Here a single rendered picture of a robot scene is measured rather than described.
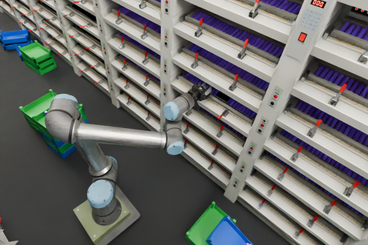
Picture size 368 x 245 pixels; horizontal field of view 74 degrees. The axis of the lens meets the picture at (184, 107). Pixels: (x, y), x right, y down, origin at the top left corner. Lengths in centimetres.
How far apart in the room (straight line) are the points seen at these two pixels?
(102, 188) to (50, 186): 65
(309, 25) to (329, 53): 12
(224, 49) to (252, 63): 16
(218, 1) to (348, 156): 88
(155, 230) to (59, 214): 68
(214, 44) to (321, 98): 54
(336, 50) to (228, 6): 47
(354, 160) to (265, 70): 53
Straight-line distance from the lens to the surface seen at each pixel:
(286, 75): 112
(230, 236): 186
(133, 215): 186
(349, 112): 114
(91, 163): 160
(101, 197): 160
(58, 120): 123
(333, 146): 127
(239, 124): 144
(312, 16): 100
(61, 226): 201
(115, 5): 203
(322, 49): 103
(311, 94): 113
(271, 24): 109
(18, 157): 243
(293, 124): 126
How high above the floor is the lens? 179
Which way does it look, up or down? 45 degrees down
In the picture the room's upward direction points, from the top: 6 degrees clockwise
